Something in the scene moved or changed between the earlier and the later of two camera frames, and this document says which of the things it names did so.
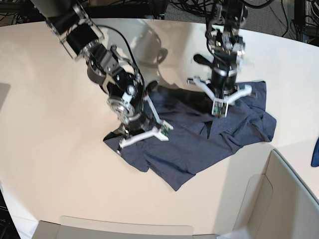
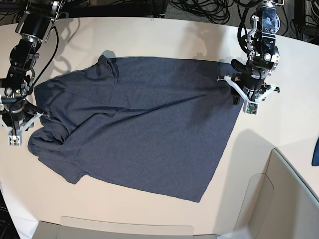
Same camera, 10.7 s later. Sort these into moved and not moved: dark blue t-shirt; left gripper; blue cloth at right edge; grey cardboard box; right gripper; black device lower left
Moved: dark blue t-shirt; left gripper; right gripper
Not moved: blue cloth at right edge; black device lower left; grey cardboard box
